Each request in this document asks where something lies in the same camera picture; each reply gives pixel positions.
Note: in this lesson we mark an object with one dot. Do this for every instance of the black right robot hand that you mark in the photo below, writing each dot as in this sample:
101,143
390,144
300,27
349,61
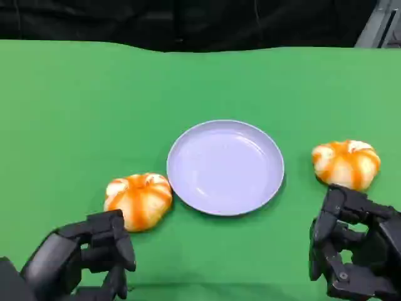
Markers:
379,251

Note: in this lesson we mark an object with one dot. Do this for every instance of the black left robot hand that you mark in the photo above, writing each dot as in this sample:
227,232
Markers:
59,257

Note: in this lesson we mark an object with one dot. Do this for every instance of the orange white toy bread roll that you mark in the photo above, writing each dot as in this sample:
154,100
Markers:
344,166
141,200

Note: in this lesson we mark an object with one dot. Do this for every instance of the green table cloth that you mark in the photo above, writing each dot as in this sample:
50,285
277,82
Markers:
94,109

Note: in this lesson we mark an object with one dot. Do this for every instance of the lilac plate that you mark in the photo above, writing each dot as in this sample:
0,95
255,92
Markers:
225,167

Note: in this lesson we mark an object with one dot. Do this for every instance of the black backdrop curtain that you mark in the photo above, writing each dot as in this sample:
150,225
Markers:
156,22

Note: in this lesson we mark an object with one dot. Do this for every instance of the grey metal frame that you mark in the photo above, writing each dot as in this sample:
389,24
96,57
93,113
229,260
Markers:
380,25

